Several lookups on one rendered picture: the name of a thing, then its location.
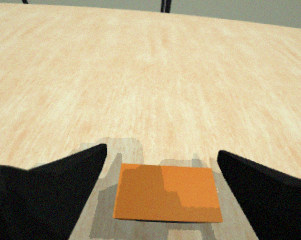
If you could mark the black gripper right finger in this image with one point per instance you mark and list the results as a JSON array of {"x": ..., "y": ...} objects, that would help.
[{"x": 270, "y": 199}]

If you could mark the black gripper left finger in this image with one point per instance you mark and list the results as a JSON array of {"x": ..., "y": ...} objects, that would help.
[{"x": 45, "y": 203}]

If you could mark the orange block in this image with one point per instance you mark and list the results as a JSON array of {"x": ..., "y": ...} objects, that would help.
[{"x": 169, "y": 194}]

